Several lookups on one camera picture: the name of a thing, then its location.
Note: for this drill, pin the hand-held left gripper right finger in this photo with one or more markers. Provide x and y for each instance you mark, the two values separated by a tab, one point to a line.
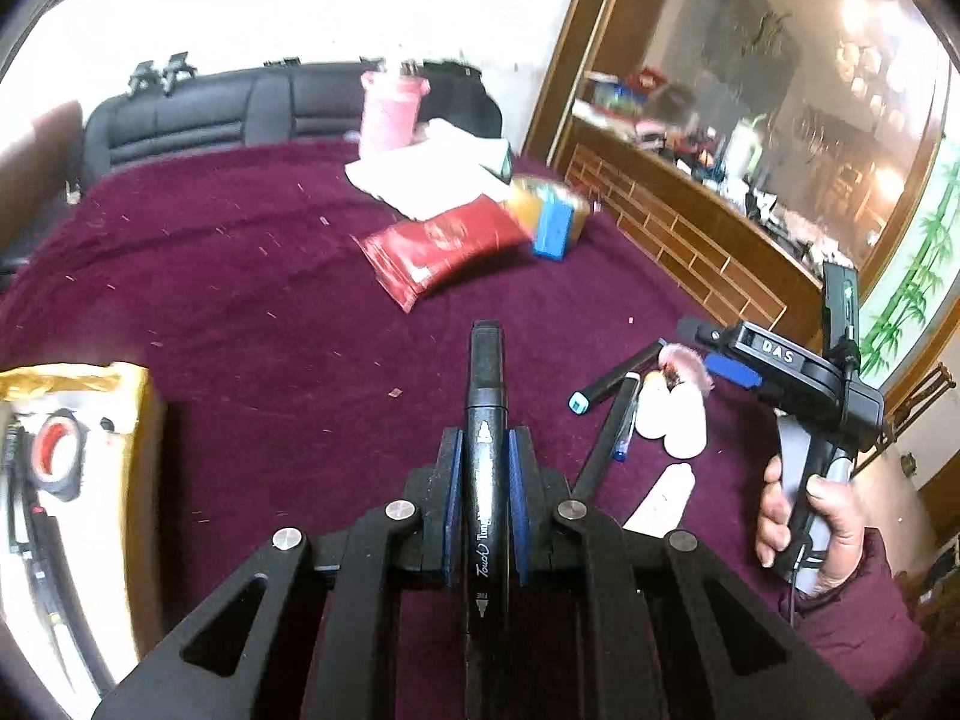
519	510

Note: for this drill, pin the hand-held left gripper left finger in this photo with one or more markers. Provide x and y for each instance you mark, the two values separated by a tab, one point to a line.
450	510

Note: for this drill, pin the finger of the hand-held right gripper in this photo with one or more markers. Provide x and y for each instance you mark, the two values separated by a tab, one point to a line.
712	334
731	371

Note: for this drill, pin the pink fuzzy plush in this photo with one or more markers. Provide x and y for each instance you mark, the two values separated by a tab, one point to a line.
679	364

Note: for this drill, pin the thin black pencil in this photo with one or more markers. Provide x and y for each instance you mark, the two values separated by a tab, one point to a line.
600	457

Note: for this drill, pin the black marker with teal band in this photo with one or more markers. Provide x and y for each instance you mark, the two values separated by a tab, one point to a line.
615	379

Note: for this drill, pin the black marker with red end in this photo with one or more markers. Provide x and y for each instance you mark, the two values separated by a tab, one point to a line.
487	405

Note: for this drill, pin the white tube with barcode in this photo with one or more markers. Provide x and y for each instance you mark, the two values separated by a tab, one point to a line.
664	499

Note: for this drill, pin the yellow rimmed white tray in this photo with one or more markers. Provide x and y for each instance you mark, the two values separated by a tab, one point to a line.
142	450

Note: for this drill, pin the black tape roll red core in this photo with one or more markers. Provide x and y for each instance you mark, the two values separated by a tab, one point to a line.
71	493

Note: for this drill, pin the thick black pen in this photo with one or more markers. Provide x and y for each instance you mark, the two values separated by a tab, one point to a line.
37	532

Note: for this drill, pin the person's right forearm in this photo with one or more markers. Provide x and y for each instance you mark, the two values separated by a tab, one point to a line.
862	630

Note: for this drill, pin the person's right hand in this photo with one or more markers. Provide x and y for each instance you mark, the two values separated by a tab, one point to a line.
844	532

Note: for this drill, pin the small white cloth roll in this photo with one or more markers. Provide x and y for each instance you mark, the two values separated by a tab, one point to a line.
652	412

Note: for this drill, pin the wooden brick-pattern counter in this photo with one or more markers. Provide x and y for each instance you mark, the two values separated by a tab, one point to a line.
675	240

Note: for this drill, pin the clear blue pen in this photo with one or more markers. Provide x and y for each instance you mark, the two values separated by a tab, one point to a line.
625	427

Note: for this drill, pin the bamboo painted panel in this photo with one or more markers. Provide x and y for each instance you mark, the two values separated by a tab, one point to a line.
915	277

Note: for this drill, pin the blue rectangular box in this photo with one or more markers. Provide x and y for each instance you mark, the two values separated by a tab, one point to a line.
553	229

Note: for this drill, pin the blue yellow sponge pack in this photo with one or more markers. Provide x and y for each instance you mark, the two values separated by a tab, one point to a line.
525	206

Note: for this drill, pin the red blue tissue box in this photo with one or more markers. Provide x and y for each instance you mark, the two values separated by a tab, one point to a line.
626	94

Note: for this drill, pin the red foil packet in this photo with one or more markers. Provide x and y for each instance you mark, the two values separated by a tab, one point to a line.
442	240

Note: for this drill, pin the white teal packet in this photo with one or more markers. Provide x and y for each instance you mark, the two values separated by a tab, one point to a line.
504	161

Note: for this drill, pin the white paper stack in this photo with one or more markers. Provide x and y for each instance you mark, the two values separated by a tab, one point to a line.
420	172

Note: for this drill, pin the black bag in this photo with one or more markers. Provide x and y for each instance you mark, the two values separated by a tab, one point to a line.
450	69

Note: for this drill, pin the pink knit-covered bottle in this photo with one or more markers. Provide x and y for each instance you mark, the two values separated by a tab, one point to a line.
386	116

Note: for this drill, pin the black leather sofa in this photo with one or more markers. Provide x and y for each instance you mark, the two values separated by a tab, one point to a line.
202	120

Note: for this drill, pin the black clamp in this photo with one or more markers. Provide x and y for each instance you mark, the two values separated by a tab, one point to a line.
145	79
180	71

